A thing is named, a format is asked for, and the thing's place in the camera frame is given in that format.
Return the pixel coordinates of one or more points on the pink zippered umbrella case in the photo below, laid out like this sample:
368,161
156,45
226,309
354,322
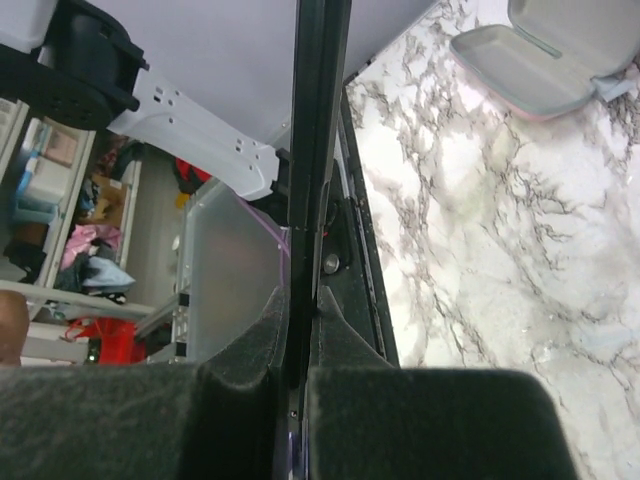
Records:
554,55

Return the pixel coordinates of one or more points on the frosted plastic panel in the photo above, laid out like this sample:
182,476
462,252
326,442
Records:
234,256

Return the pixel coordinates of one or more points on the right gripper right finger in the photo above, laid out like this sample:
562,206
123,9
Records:
367,419

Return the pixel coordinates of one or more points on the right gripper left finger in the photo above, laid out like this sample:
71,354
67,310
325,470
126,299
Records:
218,419

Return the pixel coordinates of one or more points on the lavender folding umbrella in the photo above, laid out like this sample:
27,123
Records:
319,57

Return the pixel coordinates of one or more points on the cluttered storage shelf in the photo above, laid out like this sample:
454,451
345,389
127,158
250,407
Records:
51,344

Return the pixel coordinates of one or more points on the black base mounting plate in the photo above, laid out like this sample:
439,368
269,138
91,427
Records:
351,265

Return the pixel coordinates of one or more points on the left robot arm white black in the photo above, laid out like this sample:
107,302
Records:
76,64

